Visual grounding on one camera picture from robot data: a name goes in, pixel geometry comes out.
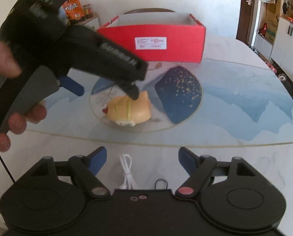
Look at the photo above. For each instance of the red lidded jar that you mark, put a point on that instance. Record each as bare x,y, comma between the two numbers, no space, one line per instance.
87,11

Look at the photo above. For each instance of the brown wooden chair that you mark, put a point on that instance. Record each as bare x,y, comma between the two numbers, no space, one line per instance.
147,10

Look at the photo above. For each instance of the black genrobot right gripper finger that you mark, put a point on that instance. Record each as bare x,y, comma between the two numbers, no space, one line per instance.
93,53

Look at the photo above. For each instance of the round glass plate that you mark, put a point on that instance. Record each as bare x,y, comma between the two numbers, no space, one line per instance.
169,96

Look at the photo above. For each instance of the brown entrance door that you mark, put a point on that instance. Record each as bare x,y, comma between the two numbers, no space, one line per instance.
246,21

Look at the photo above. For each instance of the orange snack bag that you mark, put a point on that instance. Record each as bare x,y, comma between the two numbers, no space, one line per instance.
74,11

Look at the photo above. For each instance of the white drawer cabinet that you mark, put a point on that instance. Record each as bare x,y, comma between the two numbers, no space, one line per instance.
92,23

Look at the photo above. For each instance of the red vacuum cleaner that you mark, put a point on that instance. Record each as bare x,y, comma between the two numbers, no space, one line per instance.
263,29

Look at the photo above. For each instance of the yellow duck plush toy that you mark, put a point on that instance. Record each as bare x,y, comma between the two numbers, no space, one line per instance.
124,111

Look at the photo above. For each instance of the red cardboard box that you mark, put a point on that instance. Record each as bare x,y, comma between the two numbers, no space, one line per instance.
158,36

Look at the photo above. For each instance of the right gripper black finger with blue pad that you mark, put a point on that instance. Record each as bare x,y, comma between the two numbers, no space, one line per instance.
84,170
71,85
199,169

